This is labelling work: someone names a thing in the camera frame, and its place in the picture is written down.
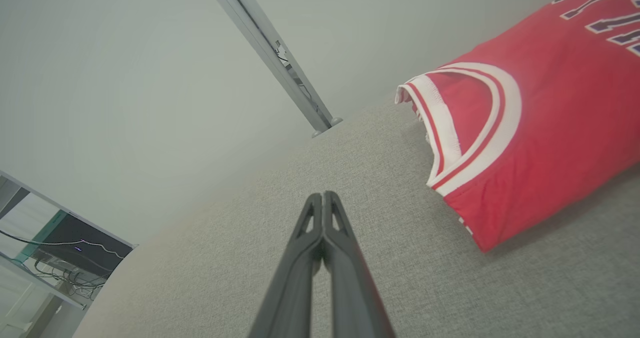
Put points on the grey metal frame leg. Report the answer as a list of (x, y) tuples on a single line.
[(75, 218)]

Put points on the grey partition panel post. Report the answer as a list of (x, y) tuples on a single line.
[(265, 47)]

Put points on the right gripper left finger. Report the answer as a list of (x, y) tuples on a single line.
[(295, 278)]

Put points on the black panel under desk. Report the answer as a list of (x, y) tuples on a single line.
[(90, 248)]

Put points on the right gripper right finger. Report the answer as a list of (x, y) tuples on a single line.
[(350, 283)]

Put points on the red mesh basketball jersey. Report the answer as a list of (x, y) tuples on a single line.
[(550, 117)]

